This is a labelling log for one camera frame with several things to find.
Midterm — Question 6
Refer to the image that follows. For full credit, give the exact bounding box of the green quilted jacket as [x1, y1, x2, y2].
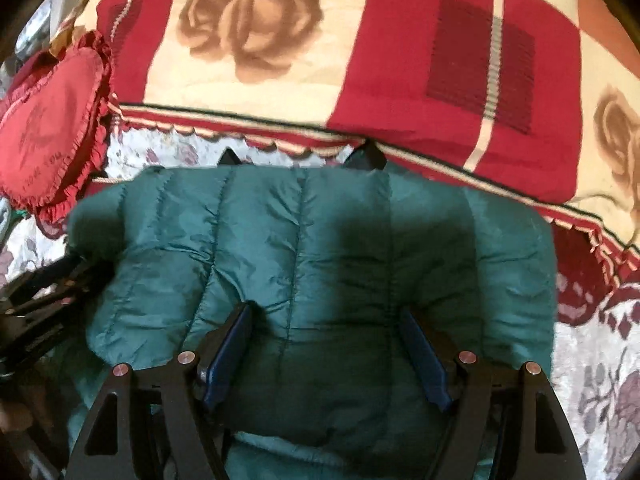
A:
[65, 140, 558, 480]

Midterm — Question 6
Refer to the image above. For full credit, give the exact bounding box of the red checkered rose quilt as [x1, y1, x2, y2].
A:
[50, 0, 640, 281]

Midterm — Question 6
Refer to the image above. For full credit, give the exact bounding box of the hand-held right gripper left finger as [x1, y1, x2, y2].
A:
[65, 301, 256, 480]

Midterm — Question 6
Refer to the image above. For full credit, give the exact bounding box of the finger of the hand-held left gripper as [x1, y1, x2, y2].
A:
[5, 256, 113, 320]

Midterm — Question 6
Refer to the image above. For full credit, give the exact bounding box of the red heart-shaped frilled pillow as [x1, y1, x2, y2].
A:
[0, 30, 121, 226]

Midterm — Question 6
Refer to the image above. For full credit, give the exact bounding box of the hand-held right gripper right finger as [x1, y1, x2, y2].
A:
[399, 307, 586, 480]

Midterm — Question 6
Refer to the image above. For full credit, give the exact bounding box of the floral bedspread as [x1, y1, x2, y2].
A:
[0, 125, 640, 480]

